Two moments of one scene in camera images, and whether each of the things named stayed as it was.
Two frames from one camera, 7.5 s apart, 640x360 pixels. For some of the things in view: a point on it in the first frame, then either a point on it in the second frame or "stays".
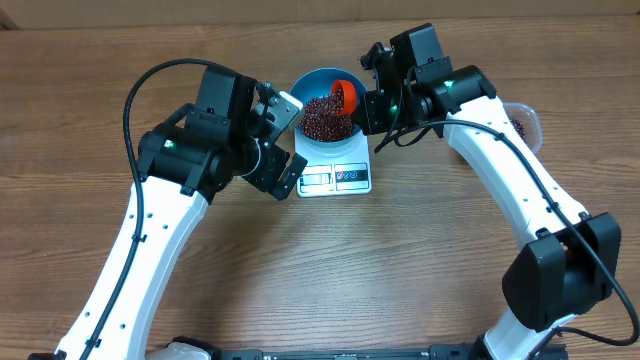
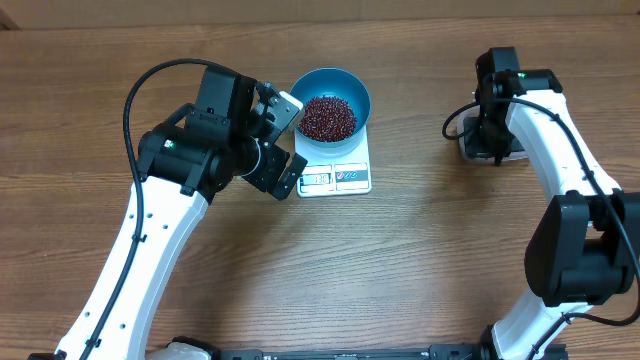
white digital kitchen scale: (347, 173) stays
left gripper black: (272, 167) stays
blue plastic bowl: (330, 97) stays
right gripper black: (370, 113) to (488, 145)
